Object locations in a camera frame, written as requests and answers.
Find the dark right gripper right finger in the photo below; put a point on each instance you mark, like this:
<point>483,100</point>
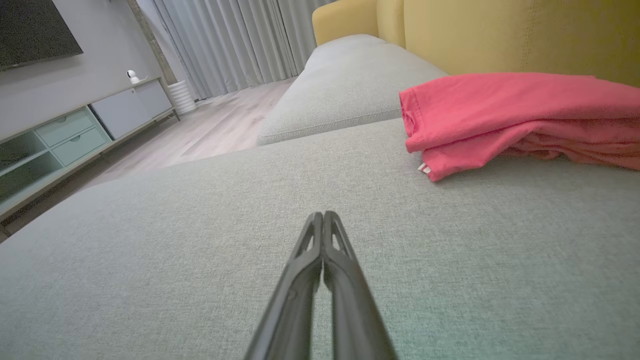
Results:
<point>355,315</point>

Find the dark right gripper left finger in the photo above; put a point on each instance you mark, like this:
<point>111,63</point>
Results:
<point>292,310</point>

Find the red jersey with number 23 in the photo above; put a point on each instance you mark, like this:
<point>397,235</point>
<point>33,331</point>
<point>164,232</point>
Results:
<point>500,107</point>

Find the large grey sofa seat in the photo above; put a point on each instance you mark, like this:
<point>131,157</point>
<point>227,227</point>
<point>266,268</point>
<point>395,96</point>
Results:
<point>175,260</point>

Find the small grey sofa seat cushion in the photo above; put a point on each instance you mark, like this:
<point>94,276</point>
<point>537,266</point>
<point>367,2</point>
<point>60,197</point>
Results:
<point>345,85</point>

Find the white ribbed cylinder appliance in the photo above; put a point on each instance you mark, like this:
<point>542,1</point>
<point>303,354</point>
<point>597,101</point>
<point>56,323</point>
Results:
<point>182,97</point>

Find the white cabinet door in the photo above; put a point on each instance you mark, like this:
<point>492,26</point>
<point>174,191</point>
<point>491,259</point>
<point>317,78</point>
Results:
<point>130,107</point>

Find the pale green cabinet drawer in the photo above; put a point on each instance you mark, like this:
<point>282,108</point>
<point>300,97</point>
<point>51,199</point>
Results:
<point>64,127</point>
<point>80,146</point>

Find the grey pleated curtain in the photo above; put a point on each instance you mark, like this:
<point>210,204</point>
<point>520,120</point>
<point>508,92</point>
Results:
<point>235,45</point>

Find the pale green TV cabinet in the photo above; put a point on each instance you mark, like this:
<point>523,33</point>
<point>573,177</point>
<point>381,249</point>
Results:
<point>30,165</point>

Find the yellow sofa backrest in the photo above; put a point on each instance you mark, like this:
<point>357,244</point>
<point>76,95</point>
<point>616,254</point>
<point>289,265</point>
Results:
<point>500,35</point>

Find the black television screen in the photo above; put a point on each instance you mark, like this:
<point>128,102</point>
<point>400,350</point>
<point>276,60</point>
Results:
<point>30,27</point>

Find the small white security camera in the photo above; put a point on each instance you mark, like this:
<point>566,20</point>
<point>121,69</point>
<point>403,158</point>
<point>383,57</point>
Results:
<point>133,76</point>

